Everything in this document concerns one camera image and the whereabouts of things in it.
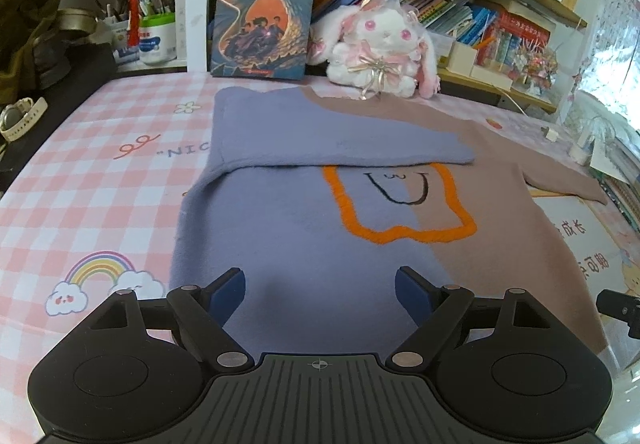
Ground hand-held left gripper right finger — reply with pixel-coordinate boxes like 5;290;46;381
384;266;552;371

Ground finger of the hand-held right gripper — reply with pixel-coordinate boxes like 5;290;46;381
597;289;640;326

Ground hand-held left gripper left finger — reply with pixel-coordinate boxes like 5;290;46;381
86;267;254;371

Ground purple and brown sweater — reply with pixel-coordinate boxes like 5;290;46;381
169;85;622;370

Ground pink checked cartoon desk mat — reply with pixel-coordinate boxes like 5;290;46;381
0;71;640;444

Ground wooden bookshelf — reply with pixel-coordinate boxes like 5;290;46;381
187;0;607;116

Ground flat white box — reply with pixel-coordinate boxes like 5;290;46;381
472;63;514;91

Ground cream pen holder box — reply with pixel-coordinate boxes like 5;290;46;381
447;39;479;76

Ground colourful paper flower bouquet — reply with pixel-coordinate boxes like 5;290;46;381
509;43;559;98

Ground white pink plush bunny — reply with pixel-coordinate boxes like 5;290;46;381
307;0;442;101

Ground white lotion jar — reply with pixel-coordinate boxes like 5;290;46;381
138;16;177;65

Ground beige wristwatch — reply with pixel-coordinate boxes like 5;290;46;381
0;96;49;141

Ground row of colourful books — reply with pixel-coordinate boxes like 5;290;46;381
312;0;557;71

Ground dark fantasy cover book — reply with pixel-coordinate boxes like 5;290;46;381
209;0;321;79

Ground red tassel ornament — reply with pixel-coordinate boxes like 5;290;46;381
127;0;142;48

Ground metal bowl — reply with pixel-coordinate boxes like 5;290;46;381
57;7;99;33

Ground dark olive cloth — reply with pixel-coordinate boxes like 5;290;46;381
0;0;67;108

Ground white charger cable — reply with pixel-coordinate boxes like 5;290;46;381
492;83;532;118

